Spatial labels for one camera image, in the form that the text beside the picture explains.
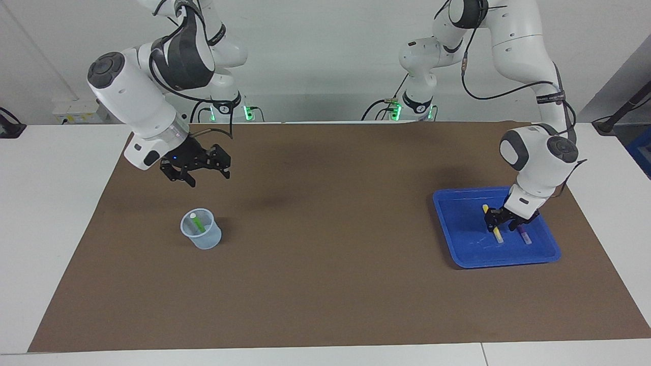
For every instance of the white power box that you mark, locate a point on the white power box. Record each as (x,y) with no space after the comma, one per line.
(76,112)

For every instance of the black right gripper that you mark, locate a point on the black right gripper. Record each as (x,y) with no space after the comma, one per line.
(188,157)

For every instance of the brown table mat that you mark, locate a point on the brown table mat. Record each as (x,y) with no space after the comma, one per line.
(330,279)

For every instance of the blue crate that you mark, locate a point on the blue crate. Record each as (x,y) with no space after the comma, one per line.
(642,152)

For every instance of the black stand pole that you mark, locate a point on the black stand pole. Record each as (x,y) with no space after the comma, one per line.
(605,124)

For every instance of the blue plastic tray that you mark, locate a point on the blue plastic tray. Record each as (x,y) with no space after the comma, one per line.
(468,244)

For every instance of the purple marker pen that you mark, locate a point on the purple marker pen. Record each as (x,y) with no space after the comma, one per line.
(526,236)

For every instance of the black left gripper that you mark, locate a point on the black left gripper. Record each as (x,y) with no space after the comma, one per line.
(521,215)

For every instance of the yellow marker pen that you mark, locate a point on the yellow marker pen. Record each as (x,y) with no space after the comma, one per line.
(499,236)

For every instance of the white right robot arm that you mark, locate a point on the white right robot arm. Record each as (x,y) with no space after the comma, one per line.
(137,96)

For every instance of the black desk clamp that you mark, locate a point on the black desk clamp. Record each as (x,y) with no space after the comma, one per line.
(10,129)

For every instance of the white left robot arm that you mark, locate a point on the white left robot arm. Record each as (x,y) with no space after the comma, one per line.
(529,51)

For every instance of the green marker pen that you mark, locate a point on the green marker pen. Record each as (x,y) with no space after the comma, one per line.
(197,222)

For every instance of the translucent plastic cup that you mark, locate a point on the translucent plastic cup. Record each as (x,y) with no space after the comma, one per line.
(206,241)

